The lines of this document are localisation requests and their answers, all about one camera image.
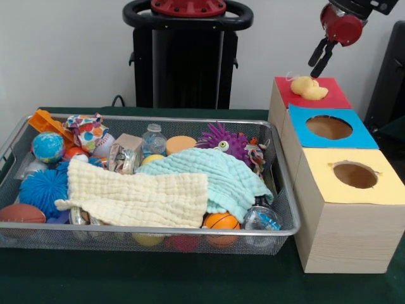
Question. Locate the yellow duck plush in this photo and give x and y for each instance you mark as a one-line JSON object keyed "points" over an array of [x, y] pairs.
{"points": [[308, 88]]}

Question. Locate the black panel on stand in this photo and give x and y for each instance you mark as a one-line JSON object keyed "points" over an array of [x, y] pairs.
{"points": [[389, 79]]}

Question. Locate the blue green globe ball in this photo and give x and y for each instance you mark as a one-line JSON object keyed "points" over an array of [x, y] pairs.
{"points": [[48, 147]]}

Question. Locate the dark green tablecloth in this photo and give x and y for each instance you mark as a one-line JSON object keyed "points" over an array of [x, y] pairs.
{"points": [[394, 126], [158, 278]]}

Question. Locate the orange toy basketball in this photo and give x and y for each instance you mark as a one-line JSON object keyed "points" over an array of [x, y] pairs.
{"points": [[221, 220]]}

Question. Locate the blue spiky ball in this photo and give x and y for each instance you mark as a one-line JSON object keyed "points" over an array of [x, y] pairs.
{"points": [[41, 190]]}

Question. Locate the purple spiky monster toy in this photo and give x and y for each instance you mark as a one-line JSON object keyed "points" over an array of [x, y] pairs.
{"points": [[232, 139]]}

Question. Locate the cream waffle cloth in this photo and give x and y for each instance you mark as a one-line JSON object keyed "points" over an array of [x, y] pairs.
{"points": [[133, 196]]}

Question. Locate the brown toy football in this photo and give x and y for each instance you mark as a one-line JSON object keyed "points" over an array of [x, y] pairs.
{"points": [[20, 213]]}

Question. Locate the mint waffle cloth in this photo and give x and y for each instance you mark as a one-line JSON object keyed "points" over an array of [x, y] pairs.
{"points": [[234, 187]]}

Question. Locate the polka dot fabric toy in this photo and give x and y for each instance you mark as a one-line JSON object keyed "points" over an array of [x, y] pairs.
{"points": [[87, 131]]}

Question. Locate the orange plastic toy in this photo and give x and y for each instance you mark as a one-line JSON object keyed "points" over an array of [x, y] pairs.
{"points": [[44, 122]]}

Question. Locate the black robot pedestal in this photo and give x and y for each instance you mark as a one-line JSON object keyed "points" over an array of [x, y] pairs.
{"points": [[190, 63]]}

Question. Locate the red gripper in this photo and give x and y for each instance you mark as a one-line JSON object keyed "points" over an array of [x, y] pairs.
{"points": [[343, 28]]}

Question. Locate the wooden box with three holes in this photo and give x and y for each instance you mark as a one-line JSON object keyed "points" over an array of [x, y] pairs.
{"points": [[348, 240]]}

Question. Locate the silver mesh bin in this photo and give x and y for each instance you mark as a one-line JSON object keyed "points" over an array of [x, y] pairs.
{"points": [[95, 240]]}

